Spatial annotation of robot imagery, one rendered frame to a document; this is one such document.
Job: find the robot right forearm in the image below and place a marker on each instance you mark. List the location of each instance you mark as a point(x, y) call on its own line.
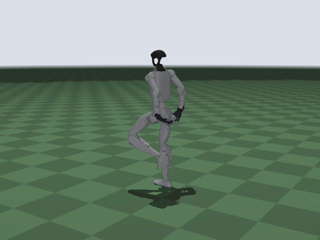
point(181, 99)

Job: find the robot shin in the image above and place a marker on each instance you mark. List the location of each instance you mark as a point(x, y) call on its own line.
point(142, 145)
point(165, 166)

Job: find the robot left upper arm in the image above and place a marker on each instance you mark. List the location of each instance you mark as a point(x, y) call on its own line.
point(150, 78)

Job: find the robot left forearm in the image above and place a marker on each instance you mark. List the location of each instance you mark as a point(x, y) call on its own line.
point(156, 104)

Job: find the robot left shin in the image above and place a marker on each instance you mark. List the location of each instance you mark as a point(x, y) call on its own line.
point(142, 145)

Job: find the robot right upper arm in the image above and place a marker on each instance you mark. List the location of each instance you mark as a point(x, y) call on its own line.
point(176, 81)

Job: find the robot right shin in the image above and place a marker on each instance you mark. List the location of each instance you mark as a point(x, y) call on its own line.
point(165, 166)

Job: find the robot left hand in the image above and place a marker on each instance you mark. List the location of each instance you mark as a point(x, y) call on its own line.
point(158, 117)

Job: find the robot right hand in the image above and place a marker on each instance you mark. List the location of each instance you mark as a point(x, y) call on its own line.
point(178, 113)

